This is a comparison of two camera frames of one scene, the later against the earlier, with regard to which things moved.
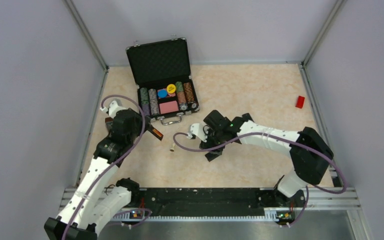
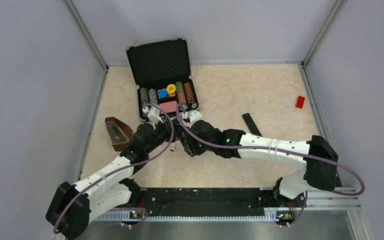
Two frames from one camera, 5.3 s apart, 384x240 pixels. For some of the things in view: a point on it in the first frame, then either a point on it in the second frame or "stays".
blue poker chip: x=162 y=93 stays
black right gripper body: x=214 y=139 -> x=196 y=147
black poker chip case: x=161 y=71 stays
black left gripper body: x=137 y=131 -> x=167 y=131
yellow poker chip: x=171 y=88 stays
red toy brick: x=300 y=102 stays
